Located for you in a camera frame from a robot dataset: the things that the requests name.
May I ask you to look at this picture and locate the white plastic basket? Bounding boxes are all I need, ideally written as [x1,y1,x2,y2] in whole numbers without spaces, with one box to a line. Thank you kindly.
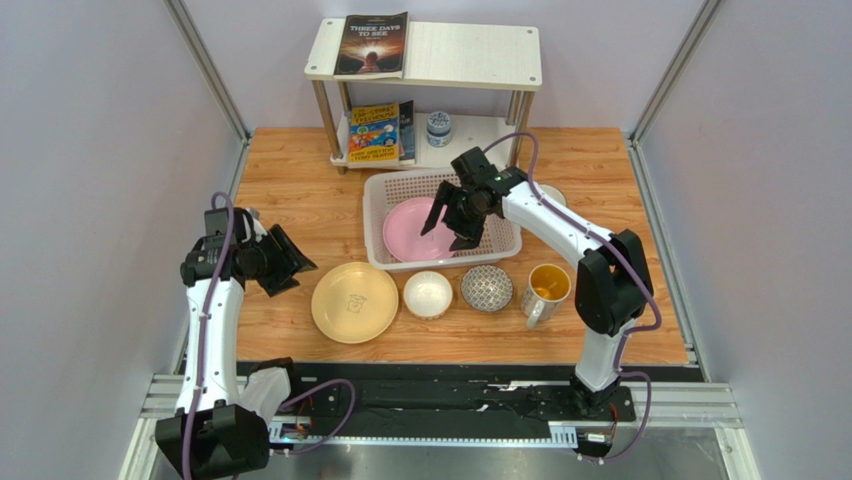
[362,167,522,273]

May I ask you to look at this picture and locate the pink plate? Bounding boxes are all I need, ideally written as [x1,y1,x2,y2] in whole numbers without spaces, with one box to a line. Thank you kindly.
[382,197,456,263]

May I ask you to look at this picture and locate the yellow plate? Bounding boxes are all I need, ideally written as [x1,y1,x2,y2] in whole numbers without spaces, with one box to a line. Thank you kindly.
[311,262,399,344]

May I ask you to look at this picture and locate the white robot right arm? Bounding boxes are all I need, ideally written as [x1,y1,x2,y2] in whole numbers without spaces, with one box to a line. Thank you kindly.
[421,147,653,403]

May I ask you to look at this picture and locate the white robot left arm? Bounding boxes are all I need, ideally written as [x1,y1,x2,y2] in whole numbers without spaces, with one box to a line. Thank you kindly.
[155,207,316,479]

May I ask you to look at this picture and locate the blue white ceramic jar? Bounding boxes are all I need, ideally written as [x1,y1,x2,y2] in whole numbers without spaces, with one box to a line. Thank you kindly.
[426,111,452,148]

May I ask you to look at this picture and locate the grey patterned bowl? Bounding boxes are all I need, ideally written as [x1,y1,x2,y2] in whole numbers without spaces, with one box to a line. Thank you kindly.
[460,265,514,313]

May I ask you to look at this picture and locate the white bowl dark outside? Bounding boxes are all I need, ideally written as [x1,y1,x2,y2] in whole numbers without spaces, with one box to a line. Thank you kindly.
[539,184,567,207]

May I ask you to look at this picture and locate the white striped bowl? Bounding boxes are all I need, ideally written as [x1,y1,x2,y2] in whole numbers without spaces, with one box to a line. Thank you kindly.
[403,271,454,320]

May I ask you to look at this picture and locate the dark blue book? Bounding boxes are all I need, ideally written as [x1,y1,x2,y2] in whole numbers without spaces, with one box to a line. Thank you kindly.
[399,100,416,163]

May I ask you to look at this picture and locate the yellow treehouse book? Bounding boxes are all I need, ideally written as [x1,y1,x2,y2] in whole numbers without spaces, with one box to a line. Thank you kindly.
[347,102,400,168]

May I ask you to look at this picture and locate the patterned mug yellow inside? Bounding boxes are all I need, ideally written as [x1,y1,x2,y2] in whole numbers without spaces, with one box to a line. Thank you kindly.
[520,264,572,329]

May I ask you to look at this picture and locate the white two-tier shelf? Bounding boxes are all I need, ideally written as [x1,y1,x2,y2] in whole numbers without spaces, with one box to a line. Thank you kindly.
[304,18,543,173]

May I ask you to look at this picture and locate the dark Three Days book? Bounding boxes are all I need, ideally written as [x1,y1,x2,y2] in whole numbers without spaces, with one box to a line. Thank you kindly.
[333,12,409,79]

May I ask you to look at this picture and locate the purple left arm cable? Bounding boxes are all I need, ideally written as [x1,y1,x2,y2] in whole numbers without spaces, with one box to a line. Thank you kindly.
[180,191,357,480]

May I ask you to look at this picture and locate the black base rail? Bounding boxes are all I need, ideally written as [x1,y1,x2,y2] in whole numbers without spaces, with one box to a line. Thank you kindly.
[176,359,637,461]

